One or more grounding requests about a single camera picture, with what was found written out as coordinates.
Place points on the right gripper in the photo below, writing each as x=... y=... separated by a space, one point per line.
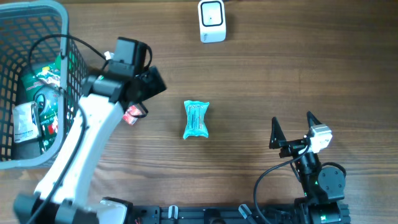
x=278 y=139

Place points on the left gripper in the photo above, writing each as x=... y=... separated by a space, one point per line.
x=156 y=84

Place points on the small red white box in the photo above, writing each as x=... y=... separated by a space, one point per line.
x=131 y=114

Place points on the teal tissue pack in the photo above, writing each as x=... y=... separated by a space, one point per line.
x=196 y=111

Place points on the green 3M glove package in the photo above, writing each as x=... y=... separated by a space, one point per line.
x=40 y=88

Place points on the white blue plaster pack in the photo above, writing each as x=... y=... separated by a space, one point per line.
x=26 y=122

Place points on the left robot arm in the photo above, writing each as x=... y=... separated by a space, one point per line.
x=106 y=94

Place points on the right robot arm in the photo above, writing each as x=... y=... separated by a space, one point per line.
x=323 y=183

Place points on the white barcode scanner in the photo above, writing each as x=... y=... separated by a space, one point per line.
x=212 y=21

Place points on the grey plastic mesh basket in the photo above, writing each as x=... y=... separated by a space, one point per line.
x=34 y=33

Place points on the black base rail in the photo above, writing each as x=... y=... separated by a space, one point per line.
x=278 y=214

